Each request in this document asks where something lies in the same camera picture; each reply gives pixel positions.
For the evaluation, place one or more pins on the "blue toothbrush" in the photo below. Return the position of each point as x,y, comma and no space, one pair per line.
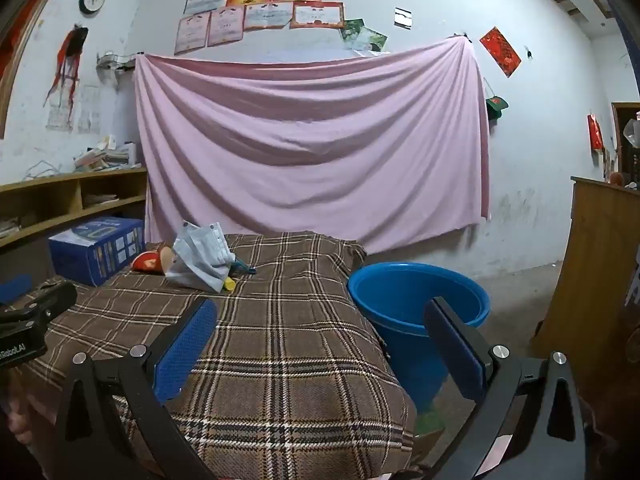
245,267

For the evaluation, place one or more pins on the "green landscape photo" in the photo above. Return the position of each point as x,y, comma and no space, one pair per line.
372,40
351,27

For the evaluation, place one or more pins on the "yellow tube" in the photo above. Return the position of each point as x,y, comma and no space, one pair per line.
230,284

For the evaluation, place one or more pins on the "orange round object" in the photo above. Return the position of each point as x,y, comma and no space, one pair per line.
617,178

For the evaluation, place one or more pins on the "green cap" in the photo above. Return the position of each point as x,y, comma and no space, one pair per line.
496,107

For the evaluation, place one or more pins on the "wooden wall shelf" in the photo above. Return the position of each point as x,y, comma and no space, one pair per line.
50,182

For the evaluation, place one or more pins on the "wooden cabinet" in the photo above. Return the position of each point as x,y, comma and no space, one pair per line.
595,270

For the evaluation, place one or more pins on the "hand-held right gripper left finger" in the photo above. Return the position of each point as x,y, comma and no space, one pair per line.
185,350

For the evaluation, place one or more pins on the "brown plaid blanket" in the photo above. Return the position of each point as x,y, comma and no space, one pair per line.
280,340

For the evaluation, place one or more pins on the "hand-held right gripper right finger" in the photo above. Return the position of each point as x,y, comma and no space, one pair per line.
460,345

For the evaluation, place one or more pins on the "red wall poster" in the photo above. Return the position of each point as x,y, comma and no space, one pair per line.
500,52

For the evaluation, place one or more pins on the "person's left forearm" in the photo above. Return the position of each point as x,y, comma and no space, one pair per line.
25,410

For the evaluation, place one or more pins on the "red hanging packet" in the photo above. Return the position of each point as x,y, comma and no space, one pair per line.
595,132

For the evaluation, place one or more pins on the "dark wooden door frame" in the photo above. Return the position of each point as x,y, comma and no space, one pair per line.
617,135

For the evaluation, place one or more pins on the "books inside shelf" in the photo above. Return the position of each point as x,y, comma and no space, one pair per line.
100,200

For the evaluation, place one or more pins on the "group of wall certificates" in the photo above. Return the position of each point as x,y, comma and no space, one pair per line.
265,5

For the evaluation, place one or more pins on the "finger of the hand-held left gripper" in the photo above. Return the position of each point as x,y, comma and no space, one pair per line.
47,302
15,289

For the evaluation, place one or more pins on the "blue cardboard box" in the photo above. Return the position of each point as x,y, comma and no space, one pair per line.
100,250

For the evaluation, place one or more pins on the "stack of books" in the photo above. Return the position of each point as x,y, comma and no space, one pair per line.
105,155

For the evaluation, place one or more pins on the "metal wall rack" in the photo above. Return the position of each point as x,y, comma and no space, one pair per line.
115,61

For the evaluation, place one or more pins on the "red tassel ornament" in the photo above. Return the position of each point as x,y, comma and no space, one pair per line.
70,55

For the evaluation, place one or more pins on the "pink hanging sheet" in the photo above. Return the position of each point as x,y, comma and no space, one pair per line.
300,135

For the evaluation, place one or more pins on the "white paper wall notice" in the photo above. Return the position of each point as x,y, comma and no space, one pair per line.
75,110

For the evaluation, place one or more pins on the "black and white card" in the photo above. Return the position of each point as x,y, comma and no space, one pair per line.
403,17

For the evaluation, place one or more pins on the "clear plastic bag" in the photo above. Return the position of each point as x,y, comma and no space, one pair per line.
632,132

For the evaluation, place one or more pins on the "blue plastic bucket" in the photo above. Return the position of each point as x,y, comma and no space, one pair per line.
400,300

